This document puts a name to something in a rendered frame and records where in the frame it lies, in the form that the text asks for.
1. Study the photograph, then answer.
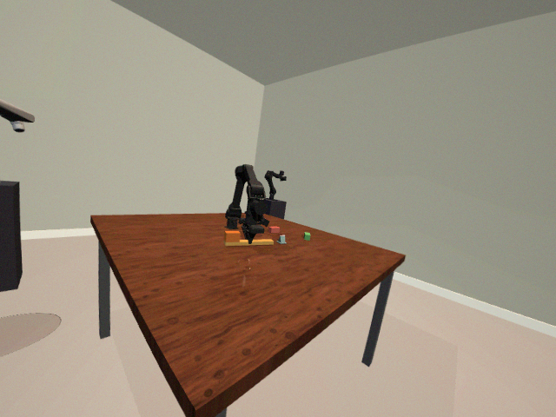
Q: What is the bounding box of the orange bar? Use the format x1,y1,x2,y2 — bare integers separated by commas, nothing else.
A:
223,231,274,246

